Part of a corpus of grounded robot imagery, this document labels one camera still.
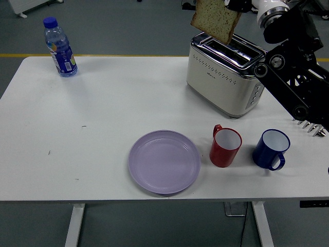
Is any cream and chrome toaster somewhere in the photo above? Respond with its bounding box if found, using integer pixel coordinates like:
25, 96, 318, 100
186, 32, 269, 119

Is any white equipment base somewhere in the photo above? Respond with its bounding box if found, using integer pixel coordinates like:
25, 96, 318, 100
312, 0, 329, 20

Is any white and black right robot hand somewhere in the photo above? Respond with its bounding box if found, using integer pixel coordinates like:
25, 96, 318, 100
223, 0, 290, 15

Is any clear plastic under-table bracket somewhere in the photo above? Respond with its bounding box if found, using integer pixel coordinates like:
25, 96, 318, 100
223, 202, 247, 217

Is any blue mug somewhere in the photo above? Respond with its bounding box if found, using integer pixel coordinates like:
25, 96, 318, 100
252, 129, 291, 171

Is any brown bread slice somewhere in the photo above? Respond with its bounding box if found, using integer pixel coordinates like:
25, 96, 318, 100
190, 0, 243, 45

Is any red mug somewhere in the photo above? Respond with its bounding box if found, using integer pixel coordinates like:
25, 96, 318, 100
209, 124, 243, 168

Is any white table leg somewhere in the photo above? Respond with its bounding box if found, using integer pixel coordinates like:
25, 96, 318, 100
64, 203, 86, 247
251, 202, 275, 247

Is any blue-capped plastic water bottle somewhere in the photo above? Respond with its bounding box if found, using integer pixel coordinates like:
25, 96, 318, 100
43, 16, 79, 78

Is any white panel stand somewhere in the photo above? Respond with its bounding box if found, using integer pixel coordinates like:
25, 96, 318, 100
7, 0, 64, 19

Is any metal toast rack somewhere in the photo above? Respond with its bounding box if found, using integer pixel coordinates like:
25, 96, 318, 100
295, 119, 327, 137

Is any lilac round plate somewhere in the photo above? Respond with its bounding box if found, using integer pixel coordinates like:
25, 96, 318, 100
128, 130, 202, 195

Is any black table control panel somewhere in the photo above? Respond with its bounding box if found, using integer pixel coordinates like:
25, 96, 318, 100
299, 200, 329, 208

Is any thin black hanging cable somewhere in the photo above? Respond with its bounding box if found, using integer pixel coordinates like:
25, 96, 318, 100
240, 203, 249, 247

